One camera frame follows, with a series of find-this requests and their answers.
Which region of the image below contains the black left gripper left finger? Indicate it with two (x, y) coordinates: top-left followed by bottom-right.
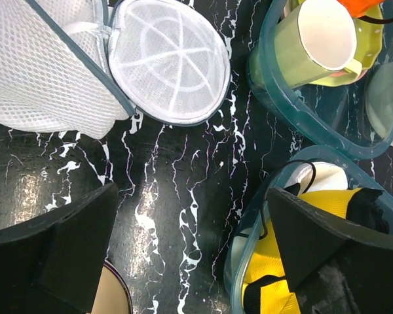
(0, 184), (118, 313)

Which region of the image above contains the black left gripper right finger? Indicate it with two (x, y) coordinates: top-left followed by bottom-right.
(267, 188), (393, 313)

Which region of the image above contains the yellow and black bra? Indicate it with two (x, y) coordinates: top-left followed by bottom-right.
(234, 160), (393, 313)

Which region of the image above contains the white mesh grey-trimmed laundry bag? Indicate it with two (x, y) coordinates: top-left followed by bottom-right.
(0, 1), (231, 139)

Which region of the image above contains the teal tray with clothes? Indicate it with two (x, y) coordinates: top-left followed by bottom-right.
(223, 145), (393, 313)

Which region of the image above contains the teal tray with dishes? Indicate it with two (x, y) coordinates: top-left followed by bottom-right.
(246, 1), (393, 160)

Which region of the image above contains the pale green mug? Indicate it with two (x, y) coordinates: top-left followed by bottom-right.
(274, 0), (362, 88)

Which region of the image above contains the green polka dot plate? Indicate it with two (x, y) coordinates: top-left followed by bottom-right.
(327, 1), (384, 86)

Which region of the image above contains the orange cup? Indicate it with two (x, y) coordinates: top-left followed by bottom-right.
(338, 0), (384, 18)

